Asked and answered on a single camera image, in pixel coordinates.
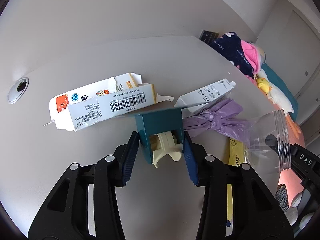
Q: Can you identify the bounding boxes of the cream pillow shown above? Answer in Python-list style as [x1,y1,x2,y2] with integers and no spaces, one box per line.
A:
[257,46,267,65]

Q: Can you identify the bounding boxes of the white door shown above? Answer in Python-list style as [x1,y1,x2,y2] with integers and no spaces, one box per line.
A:
[282,7,320,100]

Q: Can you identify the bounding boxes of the teal plastic holder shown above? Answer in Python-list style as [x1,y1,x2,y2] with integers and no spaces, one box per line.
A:
[135,107,185,168]

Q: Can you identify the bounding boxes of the white goose plush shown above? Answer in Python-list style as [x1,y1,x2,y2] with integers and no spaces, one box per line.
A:
[257,69,302,139]

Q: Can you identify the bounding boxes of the knotted purple plastic bag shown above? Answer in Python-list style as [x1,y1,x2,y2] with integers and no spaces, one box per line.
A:
[182,98,255,140]

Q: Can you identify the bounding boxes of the silver desk cable grommet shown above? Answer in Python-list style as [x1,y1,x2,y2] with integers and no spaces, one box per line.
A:
[7,77,29,105]

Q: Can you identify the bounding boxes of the torn white carton box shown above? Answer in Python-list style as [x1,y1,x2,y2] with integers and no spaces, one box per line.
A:
[44,72,174,132]

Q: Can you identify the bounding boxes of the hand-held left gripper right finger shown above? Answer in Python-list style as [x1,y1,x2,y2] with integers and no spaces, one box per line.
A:
[183,131,294,240]

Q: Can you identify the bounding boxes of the pink cloth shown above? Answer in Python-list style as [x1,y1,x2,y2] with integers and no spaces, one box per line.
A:
[241,41,262,74]

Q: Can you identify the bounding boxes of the clear plastic jar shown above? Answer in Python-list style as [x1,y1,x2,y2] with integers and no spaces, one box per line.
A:
[246,109,292,173]

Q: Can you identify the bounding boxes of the navy printed blanket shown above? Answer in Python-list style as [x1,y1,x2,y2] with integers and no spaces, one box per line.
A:
[209,32,255,78]

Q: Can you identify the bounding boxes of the black wall socket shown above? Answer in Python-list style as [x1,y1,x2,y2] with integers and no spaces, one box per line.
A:
[199,29,219,43]

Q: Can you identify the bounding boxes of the yellow duck plush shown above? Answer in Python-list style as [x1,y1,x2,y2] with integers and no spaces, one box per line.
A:
[257,77,272,93]

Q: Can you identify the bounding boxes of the pink bedspread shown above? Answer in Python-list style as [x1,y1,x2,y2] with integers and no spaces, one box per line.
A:
[277,122,307,198]

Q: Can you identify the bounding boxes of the white rounded object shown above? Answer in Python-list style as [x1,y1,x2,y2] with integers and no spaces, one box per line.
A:
[285,187,315,228]

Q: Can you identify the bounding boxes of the dark patterned cloth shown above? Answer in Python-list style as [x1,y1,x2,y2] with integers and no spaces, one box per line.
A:
[275,184,290,214]

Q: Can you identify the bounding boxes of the slim white cardboard box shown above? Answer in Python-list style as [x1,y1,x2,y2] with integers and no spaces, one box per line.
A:
[174,79,237,115]

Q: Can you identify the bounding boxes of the yellow packet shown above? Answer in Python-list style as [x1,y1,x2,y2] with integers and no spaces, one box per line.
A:
[224,139,250,228]

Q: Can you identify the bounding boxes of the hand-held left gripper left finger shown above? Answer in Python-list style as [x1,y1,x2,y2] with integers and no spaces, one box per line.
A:
[27,131,140,240]

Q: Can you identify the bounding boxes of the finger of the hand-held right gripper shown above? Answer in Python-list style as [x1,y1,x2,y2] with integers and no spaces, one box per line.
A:
[265,134,298,155]

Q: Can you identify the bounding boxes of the teal bedding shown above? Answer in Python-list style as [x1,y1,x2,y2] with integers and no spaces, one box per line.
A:
[260,62,299,122]

